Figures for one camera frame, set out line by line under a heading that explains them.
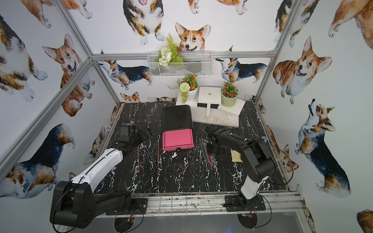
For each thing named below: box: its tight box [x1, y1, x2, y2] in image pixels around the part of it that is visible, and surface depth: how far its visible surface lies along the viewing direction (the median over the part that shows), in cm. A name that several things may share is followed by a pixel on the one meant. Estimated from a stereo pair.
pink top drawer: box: [162, 128, 195, 151], surface depth 85 cm
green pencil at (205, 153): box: [198, 137, 211, 170], surface depth 94 cm
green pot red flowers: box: [221, 82, 239, 108], surface depth 92 cm
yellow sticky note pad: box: [230, 149, 244, 163], surface depth 92 cm
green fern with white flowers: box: [155, 33, 185, 67], surface depth 82 cm
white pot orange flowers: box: [167, 73, 199, 107], surface depth 91 cm
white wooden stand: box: [175, 86, 247, 128], surface depth 102 cm
